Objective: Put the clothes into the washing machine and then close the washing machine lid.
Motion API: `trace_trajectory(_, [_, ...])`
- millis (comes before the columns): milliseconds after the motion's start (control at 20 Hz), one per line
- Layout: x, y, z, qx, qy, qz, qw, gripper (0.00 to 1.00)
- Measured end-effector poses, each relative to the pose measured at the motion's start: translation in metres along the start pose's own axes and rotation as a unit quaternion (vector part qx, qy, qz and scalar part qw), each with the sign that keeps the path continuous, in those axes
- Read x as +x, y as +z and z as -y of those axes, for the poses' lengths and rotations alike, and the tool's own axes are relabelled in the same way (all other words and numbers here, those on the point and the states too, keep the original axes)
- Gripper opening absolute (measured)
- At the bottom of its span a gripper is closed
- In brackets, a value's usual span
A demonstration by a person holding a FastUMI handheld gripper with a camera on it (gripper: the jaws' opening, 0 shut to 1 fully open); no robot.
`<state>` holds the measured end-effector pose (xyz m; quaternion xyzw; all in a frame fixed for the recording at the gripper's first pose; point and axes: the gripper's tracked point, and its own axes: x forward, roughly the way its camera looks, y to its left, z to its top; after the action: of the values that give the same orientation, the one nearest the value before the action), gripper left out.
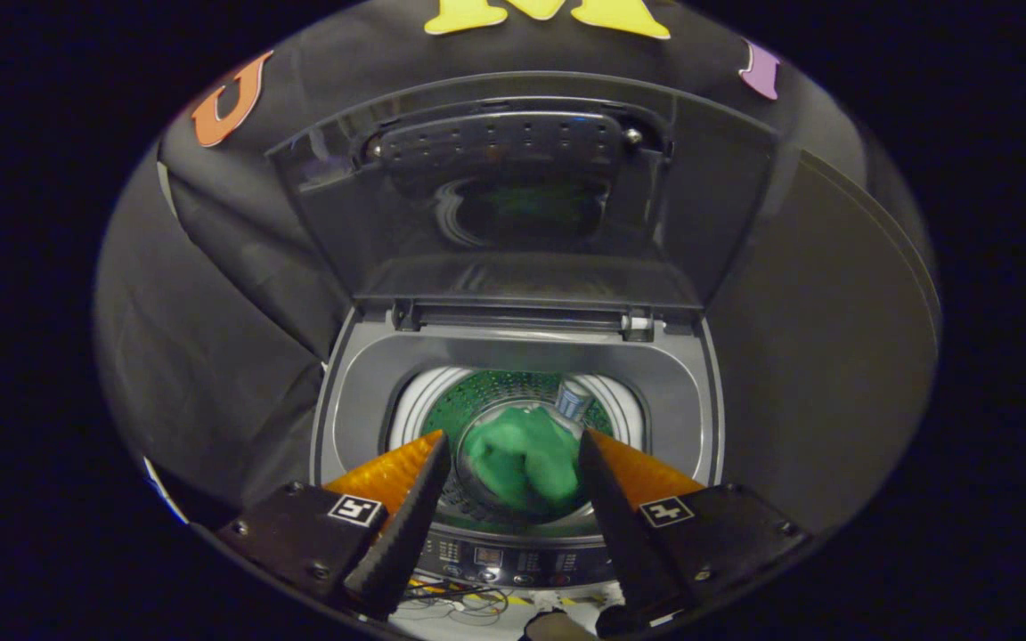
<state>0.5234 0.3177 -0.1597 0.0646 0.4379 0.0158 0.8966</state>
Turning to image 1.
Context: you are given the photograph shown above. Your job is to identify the grey cabinet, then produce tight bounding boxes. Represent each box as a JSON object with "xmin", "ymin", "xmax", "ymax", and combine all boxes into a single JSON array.
[{"xmin": 709, "ymin": 151, "xmax": 941, "ymax": 535}]

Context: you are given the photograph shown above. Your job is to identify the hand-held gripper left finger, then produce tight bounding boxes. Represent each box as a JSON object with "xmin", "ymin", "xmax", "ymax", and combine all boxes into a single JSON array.
[{"xmin": 217, "ymin": 432, "xmax": 453, "ymax": 622}]

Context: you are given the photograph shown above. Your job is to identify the dark washing machine lid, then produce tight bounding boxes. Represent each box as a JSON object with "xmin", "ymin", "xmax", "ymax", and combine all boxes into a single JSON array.
[{"xmin": 265, "ymin": 71, "xmax": 781, "ymax": 314}]

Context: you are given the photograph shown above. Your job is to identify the thin black floor cables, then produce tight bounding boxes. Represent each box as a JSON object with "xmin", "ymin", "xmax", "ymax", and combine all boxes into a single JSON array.
[{"xmin": 393, "ymin": 579, "xmax": 532, "ymax": 621}]

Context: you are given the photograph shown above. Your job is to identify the green polo shirt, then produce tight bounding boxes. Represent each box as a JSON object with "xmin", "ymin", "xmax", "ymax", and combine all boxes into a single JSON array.
[{"xmin": 462, "ymin": 408, "xmax": 582, "ymax": 515}]

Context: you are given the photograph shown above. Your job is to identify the black backdrop cloth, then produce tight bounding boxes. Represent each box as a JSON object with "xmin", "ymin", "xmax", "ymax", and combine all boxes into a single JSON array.
[{"xmin": 94, "ymin": 0, "xmax": 924, "ymax": 526}]

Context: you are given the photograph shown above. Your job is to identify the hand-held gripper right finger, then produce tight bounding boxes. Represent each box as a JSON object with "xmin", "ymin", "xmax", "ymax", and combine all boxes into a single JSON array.
[{"xmin": 577, "ymin": 429, "xmax": 812, "ymax": 624}]

